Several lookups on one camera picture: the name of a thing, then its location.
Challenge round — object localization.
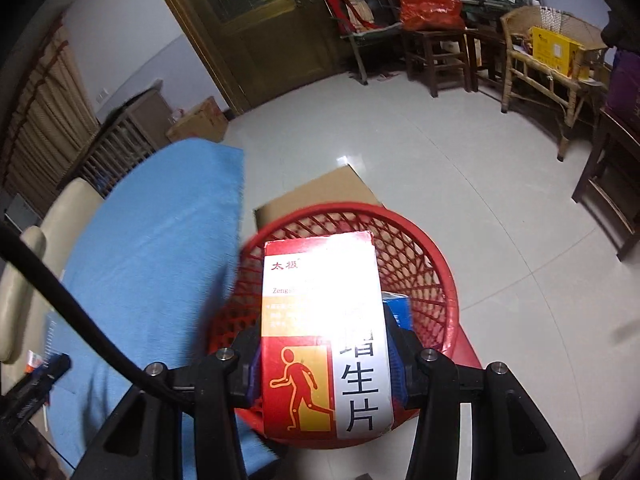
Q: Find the black cable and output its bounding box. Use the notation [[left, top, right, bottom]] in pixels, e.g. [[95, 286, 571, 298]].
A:
[[0, 221, 194, 416]]

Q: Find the beige curtain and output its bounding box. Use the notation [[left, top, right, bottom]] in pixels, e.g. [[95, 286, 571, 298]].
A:
[[1, 18, 99, 211]]

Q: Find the red plastic bag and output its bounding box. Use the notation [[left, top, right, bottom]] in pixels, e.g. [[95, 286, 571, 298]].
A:
[[400, 0, 465, 32]]

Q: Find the dark wooden stool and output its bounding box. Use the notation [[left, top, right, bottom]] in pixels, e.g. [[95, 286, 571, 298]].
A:
[[402, 29, 472, 98]]

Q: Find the wooden slatted crib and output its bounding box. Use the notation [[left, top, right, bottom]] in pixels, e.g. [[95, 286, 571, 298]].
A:
[[56, 84, 172, 197]]

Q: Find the brown wooden door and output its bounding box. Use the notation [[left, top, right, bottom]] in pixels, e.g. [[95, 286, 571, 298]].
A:
[[165, 0, 368, 115]]

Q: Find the wicker bamboo armchair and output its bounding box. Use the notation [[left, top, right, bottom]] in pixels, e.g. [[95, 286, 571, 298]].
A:
[[500, 6, 608, 162]]

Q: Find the yellow box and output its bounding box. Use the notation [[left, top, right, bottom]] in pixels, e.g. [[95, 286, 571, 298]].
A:
[[529, 26, 589, 79]]

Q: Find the metal chair with red cloth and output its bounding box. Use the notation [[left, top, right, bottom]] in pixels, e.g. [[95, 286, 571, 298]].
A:
[[323, 0, 401, 86]]

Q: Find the blue toothpaste box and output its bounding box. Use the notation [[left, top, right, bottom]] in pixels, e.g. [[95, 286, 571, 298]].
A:
[[382, 292, 412, 330]]

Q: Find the purple bag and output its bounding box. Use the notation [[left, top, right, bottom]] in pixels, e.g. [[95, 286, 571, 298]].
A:
[[605, 50, 640, 130]]

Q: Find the cardboard box by wall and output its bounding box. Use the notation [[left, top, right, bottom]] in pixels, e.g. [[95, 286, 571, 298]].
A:
[[166, 96, 229, 143]]

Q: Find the blue towel table cover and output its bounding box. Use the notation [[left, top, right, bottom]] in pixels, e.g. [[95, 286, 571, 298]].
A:
[[41, 138, 281, 480]]

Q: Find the red white medicine box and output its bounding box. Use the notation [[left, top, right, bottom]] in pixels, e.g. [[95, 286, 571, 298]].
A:
[[260, 231, 394, 446]]

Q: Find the dark wooden chair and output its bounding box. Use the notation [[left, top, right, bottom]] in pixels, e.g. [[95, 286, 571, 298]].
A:
[[572, 107, 639, 261]]

